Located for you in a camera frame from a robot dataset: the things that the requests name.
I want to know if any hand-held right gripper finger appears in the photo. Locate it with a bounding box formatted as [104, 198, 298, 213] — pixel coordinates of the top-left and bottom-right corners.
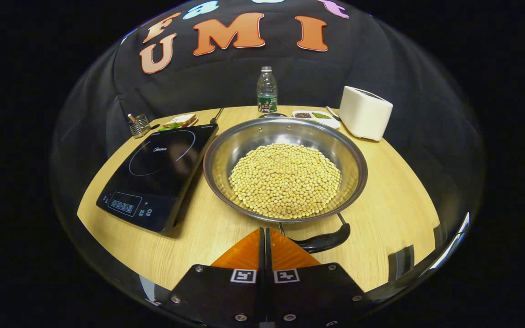
[160, 227, 267, 328]
[266, 227, 368, 328]

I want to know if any pile of yellow soybeans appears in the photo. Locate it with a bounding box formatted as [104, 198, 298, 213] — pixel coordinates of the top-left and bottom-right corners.
[228, 143, 343, 219]

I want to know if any stainless steel pot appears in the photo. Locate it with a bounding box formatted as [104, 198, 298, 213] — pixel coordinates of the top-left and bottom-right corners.
[202, 113, 369, 254]

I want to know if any black induction cooktop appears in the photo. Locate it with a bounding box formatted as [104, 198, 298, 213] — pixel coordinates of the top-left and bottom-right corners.
[96, 123, 219, 234]

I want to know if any white divided bean dish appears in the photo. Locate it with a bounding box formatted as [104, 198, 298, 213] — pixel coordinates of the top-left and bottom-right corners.
[292, 110, 341, 129]

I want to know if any sandwich with lettuce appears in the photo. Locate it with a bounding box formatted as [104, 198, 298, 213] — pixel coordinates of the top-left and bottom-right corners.
[158, 114, 197, 132]

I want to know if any clear plastic water bottle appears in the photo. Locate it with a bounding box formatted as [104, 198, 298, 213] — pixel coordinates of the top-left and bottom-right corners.
[257, 66, 278, 113]

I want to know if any white toaster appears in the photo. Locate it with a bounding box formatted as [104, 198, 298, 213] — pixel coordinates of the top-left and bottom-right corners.
[339, 86, 394, 141]

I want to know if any black backdrop cloth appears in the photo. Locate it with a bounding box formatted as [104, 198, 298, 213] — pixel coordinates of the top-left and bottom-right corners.
[51, 0, 486, 219]

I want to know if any wire mesh utensil holder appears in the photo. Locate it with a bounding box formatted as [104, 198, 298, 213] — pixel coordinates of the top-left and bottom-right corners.
[127, 113, 152, 138]

